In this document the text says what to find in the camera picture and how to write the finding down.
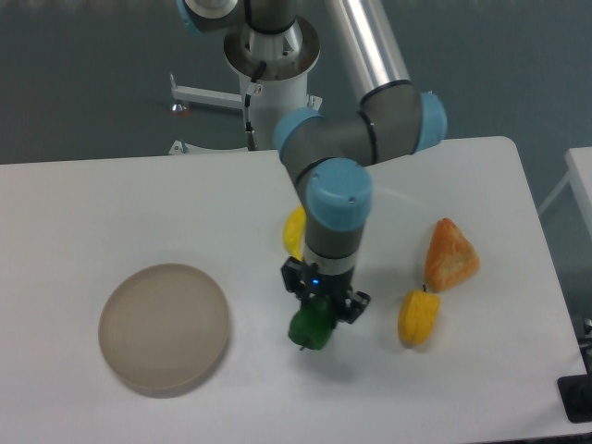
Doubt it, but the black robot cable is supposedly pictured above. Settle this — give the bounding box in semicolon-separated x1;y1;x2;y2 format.
243;59;268;152

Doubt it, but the yellow toy banana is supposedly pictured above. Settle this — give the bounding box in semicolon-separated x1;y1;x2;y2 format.
282;205;306;260

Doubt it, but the beige round plate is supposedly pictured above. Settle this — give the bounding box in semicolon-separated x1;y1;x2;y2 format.
98;264;231;399

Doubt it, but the orange toy bread slice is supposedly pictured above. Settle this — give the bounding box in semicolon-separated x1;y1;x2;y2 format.
424;218;480;292

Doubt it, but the green toy pepper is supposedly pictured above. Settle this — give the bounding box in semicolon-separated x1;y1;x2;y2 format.
288;297;336;351

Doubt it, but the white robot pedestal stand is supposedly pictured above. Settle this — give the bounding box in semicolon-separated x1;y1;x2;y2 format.
169;17;322;151

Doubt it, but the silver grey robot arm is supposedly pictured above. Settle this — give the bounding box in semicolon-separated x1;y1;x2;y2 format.
177;1;447;330

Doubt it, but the black box at table edge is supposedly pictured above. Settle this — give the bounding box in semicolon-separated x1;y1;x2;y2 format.
557;374;591;424

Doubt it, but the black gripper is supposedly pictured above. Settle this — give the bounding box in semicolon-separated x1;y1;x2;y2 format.
280;256;371;327

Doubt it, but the yellow toy pepper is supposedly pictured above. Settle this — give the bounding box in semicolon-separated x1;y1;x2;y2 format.
397;284;441;348

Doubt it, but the white side table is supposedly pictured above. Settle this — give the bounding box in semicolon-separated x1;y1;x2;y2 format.
537;147;592;222

